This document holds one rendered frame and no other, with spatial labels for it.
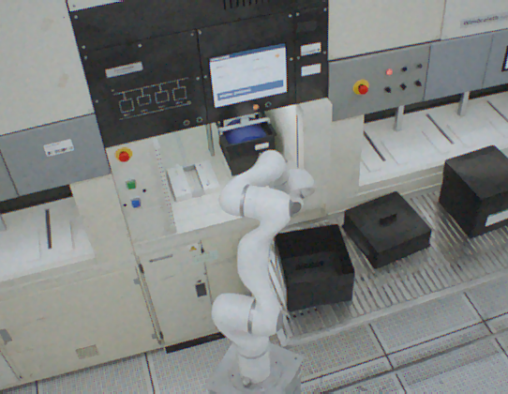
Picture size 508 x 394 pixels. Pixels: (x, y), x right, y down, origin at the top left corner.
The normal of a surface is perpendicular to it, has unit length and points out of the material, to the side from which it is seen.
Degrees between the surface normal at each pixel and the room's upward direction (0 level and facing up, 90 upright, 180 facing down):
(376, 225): 0
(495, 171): 0
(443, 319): 0
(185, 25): 90
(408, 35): 90
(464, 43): 90
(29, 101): 90
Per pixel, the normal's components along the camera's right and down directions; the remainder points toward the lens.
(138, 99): 0.29, 0.65
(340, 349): -0.05, -0.73
